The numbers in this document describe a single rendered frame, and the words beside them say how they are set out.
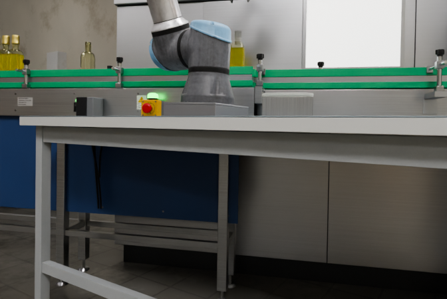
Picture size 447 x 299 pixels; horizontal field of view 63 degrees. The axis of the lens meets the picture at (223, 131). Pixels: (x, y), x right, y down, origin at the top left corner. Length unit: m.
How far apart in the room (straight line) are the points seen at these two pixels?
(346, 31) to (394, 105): 0.42
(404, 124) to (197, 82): 0.52
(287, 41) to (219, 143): 0.91
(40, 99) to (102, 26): 4.30
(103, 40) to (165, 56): 4.91
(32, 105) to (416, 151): 1.56
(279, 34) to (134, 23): 0.74
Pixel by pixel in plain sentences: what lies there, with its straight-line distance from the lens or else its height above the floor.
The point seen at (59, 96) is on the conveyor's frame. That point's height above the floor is 0.84.
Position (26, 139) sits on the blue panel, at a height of 0.65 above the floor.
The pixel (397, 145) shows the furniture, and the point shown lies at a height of 0.69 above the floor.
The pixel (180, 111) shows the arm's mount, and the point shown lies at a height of 0.76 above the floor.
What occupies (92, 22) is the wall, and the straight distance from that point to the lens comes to 6.27.
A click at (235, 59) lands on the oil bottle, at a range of 1.62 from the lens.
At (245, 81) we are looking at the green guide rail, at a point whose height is 0.90.
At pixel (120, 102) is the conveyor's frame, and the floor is 0.82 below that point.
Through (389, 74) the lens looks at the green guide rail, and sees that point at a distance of 1.60.
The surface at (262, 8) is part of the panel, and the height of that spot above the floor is 1.27.
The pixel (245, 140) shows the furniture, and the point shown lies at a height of 0.69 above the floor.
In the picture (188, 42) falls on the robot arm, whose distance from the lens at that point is 1.04.
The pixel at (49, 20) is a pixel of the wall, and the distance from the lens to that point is 7.22.
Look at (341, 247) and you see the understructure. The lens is 1.84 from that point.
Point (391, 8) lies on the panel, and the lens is 1.83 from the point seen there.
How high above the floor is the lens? 0.73
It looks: 1 degrees down
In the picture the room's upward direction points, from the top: 1 degrees clockwise
